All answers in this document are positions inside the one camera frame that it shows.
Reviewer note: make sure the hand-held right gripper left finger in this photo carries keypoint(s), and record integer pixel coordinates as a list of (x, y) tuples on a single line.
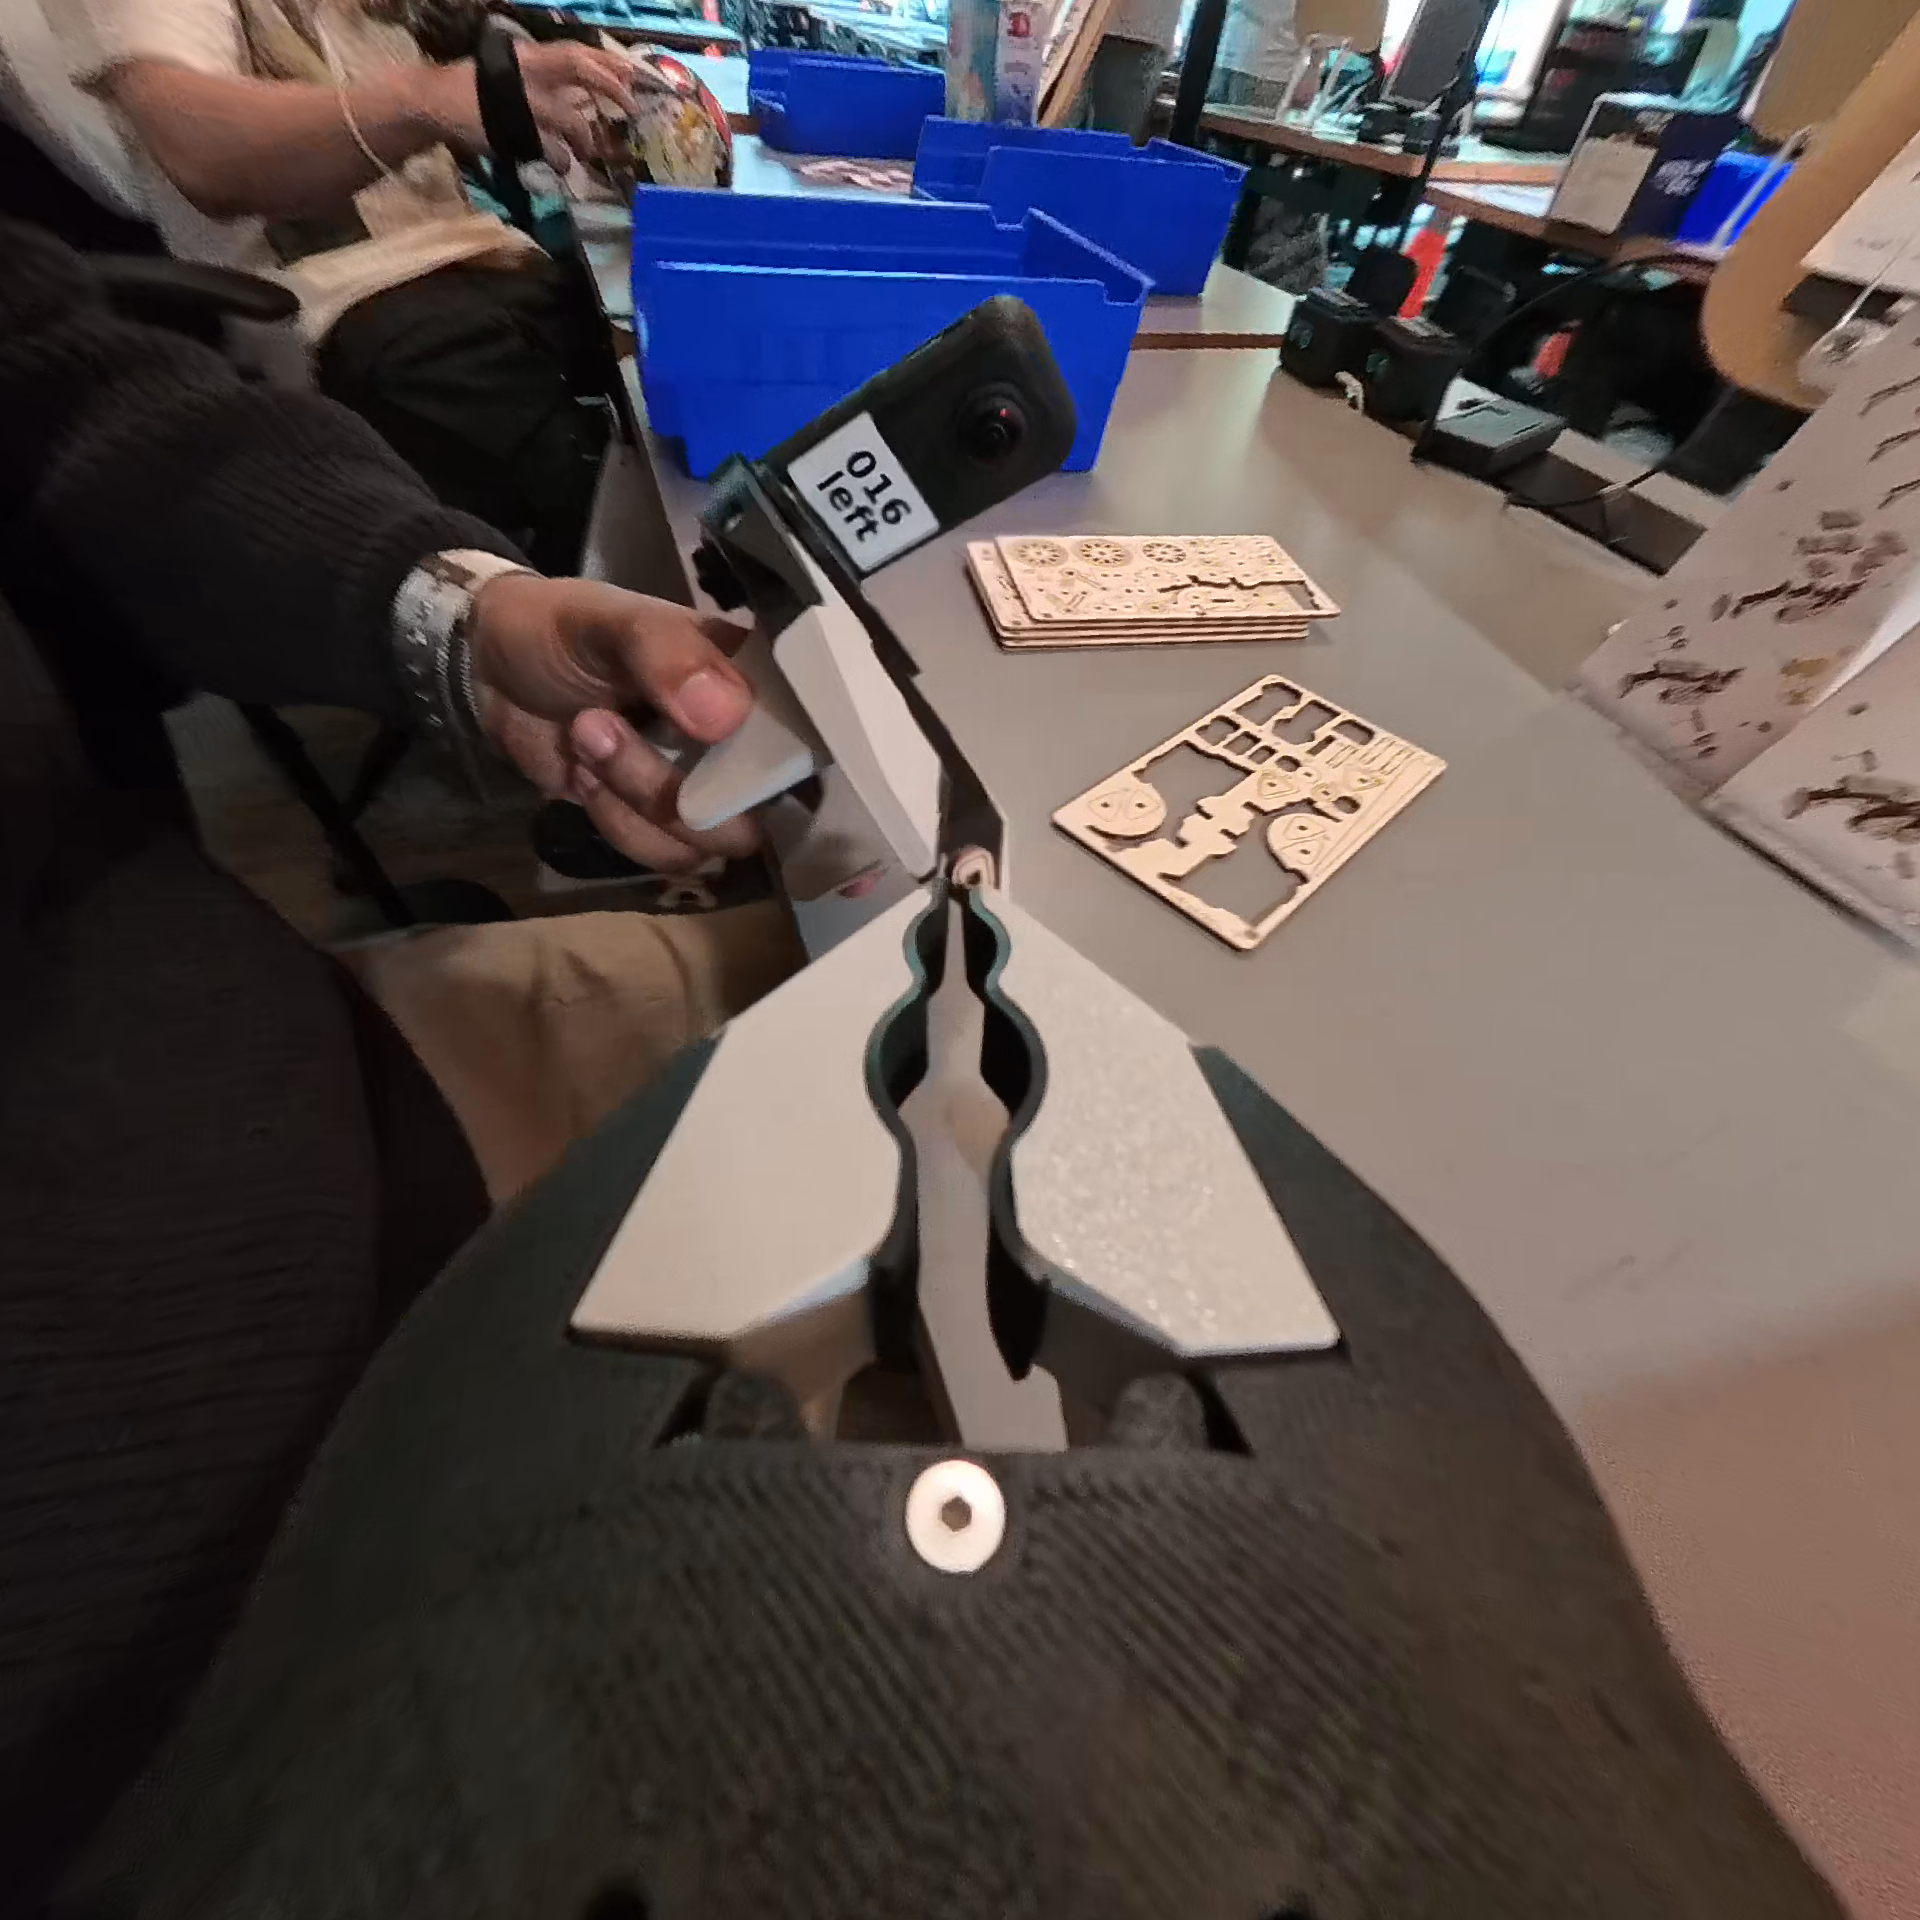
[(752, 1185)]

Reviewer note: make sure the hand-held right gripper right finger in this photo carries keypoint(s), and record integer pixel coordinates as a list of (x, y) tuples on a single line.
[(1157, 1197)]

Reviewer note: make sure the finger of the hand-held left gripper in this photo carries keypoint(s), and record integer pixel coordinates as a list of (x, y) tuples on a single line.
[(866, 719)]

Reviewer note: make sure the small wooden puzzle model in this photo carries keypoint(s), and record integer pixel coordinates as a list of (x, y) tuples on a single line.
[(977, 869)]

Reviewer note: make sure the person's left forearm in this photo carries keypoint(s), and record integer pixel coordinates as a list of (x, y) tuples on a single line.
[(226, 509)]

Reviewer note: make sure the grey desk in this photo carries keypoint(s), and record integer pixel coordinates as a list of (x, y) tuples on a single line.
[(1500, 1123)]

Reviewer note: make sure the person's left hand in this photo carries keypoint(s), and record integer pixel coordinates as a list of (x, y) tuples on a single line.
[(586, 676)]

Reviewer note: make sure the large blue plastic bin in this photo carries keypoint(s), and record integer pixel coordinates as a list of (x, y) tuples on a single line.
[(780, 344)]

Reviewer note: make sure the person's khaki pants leg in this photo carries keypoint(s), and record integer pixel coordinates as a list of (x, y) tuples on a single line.
[(573, 1001)]

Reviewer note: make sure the stack of wooden puzzle sheets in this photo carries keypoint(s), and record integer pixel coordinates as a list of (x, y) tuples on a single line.
[(1157, 592)]

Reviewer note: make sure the colourful printed ball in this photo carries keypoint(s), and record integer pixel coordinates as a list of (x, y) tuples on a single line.
[(682, 121)]

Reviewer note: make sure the wooden puzzle sheet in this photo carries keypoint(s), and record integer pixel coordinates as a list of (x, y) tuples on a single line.
[(1249, 813)]

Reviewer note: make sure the black charger block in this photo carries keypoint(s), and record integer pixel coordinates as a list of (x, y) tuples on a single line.
[(1417, 371), (1332, 336)]

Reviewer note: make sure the silver wristwatch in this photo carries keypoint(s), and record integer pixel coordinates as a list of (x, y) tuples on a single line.
[(439, 628)]

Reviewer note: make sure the flat black device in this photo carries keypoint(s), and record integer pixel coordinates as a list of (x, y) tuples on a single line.
[(1486, 439)]

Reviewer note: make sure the person's dark sweater torso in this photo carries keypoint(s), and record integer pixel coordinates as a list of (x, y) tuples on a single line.
[(150, 1197)]

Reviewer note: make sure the black cardboard box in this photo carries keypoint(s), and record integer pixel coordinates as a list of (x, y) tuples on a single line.
[(1634, 158)]

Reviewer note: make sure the small blue box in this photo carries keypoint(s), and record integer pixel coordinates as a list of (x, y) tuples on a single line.
[(1736, 194)]

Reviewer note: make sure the curved wooden board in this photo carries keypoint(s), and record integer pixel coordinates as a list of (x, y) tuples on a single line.
[(1786, 270)]

